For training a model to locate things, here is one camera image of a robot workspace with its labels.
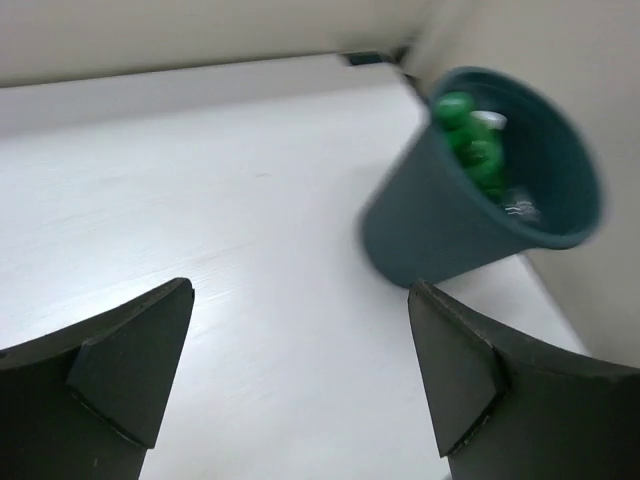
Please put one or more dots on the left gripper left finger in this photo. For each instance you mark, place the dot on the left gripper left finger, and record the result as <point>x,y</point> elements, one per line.
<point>87,401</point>

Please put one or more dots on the dark teal plastic bin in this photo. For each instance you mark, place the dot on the dark teal plastic bin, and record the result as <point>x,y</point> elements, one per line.
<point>429,221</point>

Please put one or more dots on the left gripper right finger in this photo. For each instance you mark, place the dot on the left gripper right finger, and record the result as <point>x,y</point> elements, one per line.
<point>505,405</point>

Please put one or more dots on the green plastic bottle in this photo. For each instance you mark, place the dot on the green plastic bottle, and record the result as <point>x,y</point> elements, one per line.
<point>476,146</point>

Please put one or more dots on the clear bottle blue label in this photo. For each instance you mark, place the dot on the clear bottle blue label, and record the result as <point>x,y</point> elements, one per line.
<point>492,120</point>

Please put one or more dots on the clear unlabeled plastic bottle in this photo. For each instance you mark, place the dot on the clear unlabeled plastic bottle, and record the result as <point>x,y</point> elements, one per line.
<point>518,203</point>

